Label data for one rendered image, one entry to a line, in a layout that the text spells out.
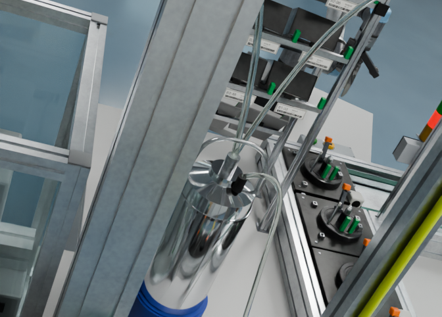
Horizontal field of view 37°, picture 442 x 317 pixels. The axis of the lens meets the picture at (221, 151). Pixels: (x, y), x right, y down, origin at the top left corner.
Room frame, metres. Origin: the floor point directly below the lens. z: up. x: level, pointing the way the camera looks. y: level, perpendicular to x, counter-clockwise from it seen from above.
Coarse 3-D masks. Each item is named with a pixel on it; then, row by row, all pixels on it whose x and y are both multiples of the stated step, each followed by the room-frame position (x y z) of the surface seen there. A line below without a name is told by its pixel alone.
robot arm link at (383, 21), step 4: (368, 8) 2.45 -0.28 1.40; (364, 12) 2.45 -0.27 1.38; (368, 12) 2.42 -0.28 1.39; (388, 12) 2.41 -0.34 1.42; (364, 16) 2.44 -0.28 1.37; (368, 16) 2.41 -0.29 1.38; (384, 16) 2.40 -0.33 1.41; (388, 16) 2.41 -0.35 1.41; (364, 20) 2.42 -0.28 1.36; (380, 20) 2.40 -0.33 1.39; (384, 20) 2.40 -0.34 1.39; (364, 24) 2.41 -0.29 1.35; (380, 24) 2.40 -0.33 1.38; (384, 24) 2.41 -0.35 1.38; (360, 28) 2.42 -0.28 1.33; (376, 28) 2.39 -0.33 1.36; (380, 28) 2.40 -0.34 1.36; (376, 32) 2.40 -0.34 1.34; (380, 32) 2.42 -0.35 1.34; (372, 36) 2.39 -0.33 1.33; (376, 36) 2.40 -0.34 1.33
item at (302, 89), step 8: (272, 64) 1.69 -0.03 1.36; (280, 64) 1.70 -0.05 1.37; (264, 72) 1.75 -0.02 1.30; (272, 72) 1.69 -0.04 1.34; (280, 72) 1.69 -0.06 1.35; (288, 72) 1.70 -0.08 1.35; (304, 72) 1.71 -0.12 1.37; (264, 80) 1.69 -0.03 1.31; (272, 80) 1.68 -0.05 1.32; (280, 80) 1.69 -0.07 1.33; (296, 80) 1.70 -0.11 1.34; (304, 80) 1.70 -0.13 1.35; (312, 80) 1.71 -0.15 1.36; (288, 88) 1.68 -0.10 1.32; (296, 88) 1.69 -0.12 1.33; (304, 88) 1.70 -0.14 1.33; (312, 88) 1.70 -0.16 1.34; (296, 96) 1.68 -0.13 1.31; (304, 96) 1.69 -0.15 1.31
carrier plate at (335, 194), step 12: (288, 156) 1.96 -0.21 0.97; (312, 156) 2.03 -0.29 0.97; (288, 168) 1.89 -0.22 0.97; (300, 168) 1.92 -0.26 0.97; (300, 180) 1.85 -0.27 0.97; (348, 180) 1.98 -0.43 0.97; (300, 192) 1.79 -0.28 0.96; (312, 192) 1.81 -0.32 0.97; (324, 192) 1.84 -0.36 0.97; (336, 192) 1.87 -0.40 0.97; (348, 204) 1.85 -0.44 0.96
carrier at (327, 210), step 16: (304, 208) 1.71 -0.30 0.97; (320, 208) 1.74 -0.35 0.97; (336, 208) 1.65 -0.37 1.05; (352, 208) 1.70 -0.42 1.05; (304, 224) 1.63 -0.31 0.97; (320, 224) 1.66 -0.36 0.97; (336, 224) 1.67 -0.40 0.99; (352, 224) 1.66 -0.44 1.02; (368, 224) 1.78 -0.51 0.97; (320, 240) 1.59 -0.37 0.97; (336, 240) 1.62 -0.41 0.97; (352, 240) 1.64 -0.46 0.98
